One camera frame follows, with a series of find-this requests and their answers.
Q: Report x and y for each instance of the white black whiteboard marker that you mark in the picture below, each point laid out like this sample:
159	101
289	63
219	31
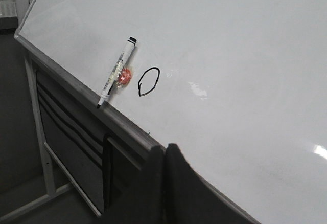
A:
123	58

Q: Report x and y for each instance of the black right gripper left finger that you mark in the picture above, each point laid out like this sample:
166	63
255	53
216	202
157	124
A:
142	202

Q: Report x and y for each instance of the large white whiteboard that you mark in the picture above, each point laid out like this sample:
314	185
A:
239	85

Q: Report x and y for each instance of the dark slatted panel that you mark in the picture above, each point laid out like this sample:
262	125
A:
73	136

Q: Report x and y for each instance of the white metal stand frame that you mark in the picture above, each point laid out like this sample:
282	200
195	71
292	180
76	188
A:
36	60

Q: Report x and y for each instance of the dark grey cabinet with handle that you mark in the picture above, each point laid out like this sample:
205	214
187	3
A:
121	166

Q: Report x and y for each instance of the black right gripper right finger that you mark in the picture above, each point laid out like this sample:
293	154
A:
187	198

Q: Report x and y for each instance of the red round magnet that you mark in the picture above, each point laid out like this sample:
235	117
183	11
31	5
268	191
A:
124	78

